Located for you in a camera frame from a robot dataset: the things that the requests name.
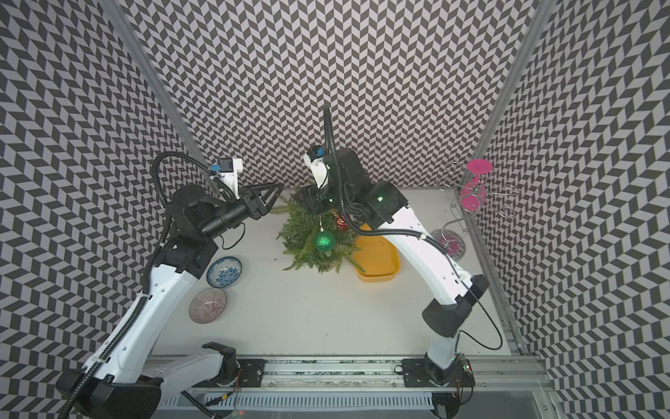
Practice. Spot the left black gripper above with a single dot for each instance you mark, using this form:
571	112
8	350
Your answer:
251	198

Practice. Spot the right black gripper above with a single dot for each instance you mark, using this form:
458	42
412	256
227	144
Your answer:
312	202

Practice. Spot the red faceted ball ornament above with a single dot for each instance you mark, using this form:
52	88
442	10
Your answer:
341	224

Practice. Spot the green glitter ball ornament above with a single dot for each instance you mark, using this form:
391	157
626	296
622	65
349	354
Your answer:
324	241

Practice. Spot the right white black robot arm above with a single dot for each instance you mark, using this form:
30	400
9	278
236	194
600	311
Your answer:
381	210

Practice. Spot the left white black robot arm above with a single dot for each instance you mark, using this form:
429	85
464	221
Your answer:
114	382

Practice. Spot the small green christmas tree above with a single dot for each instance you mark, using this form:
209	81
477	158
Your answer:
298	232

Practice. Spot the yellow plastic tray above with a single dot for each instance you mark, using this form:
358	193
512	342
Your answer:
377	258

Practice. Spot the blue patterned bowl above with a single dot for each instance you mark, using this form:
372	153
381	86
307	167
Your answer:
224	272

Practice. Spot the pink glass bowl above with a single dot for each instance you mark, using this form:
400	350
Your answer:
207	306

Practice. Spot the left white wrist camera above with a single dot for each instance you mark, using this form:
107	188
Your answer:
225	174

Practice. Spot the wire stand with pink discs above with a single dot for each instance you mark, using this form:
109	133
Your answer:
469	184

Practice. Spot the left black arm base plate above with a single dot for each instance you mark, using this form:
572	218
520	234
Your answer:
249	373

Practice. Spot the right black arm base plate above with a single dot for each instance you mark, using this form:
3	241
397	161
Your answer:
423	373

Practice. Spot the aluminium front rail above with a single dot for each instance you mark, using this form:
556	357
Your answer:
383	373

